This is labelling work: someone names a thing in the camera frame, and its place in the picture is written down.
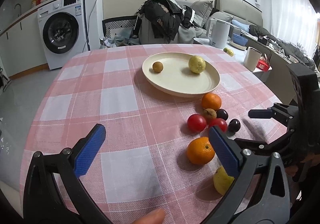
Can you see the orange tangerine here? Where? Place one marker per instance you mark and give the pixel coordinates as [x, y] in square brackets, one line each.
[200, 151]
[211, 101]

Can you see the operator thumb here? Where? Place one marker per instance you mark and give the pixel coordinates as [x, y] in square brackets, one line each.
[154, 217]

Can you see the dark plum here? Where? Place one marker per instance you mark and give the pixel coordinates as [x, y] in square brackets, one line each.
[234, 126]
[221, 113]

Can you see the red box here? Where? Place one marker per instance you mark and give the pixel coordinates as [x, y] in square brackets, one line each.
[263, 64]

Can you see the small yellow fruit on counter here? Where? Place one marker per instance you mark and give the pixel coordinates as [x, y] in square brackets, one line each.
[230, 52]

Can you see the red tomato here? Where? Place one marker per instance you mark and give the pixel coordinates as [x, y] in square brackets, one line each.
[196, 123]
[221, 123]

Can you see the blue bowl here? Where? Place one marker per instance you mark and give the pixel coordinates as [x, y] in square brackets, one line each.
[240, 40]

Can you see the white paper cup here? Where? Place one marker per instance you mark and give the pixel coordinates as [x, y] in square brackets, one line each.
[251, 59]

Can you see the grey sofa cushion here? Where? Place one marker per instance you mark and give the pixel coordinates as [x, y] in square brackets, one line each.
[203, 10]

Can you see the black patterned chair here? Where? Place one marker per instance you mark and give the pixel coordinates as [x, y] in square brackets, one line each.
[117, 25]

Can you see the cream round plate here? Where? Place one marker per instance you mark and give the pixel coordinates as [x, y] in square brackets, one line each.
[176, 78]

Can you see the small brown longan in plate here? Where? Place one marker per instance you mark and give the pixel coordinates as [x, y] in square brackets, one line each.
[157, 67]

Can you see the pile of dark clothes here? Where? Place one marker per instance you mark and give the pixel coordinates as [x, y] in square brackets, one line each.
[164, 22]

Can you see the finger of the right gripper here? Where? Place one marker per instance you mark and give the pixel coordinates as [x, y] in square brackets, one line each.
[281, 145]
[280, 112]

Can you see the white washing machine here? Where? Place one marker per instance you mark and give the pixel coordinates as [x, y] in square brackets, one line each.
[63, 31]

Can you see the pale yellow bumpy guava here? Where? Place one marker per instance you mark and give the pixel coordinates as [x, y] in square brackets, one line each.
[197, 64]

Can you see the yellow green guava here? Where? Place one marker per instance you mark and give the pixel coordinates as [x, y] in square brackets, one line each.
[222, 181]

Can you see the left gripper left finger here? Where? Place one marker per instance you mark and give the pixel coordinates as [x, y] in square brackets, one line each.
[53, 192]

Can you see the white electric kettle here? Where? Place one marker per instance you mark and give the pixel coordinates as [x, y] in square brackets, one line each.
[218, 32]

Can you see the pink checkered tablecloth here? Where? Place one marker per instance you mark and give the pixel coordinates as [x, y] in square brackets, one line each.
[142, 164]

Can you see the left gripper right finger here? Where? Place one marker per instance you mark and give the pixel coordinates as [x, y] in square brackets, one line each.
[270, 202]

